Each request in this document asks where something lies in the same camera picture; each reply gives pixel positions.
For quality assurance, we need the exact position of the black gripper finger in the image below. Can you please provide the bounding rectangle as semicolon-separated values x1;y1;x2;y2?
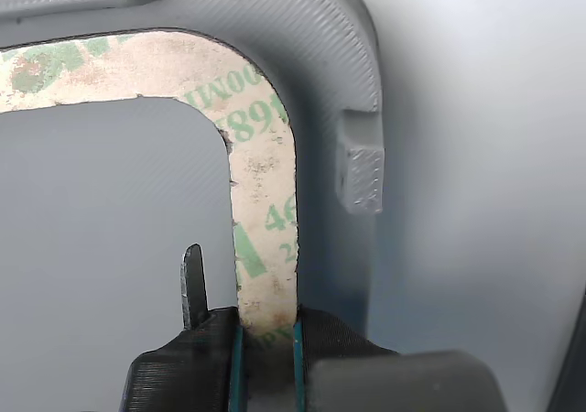
122;243;249;412
292;308;400;412

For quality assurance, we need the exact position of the beige adhesive tape strip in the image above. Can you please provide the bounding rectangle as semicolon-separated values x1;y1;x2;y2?
0;27;302;340

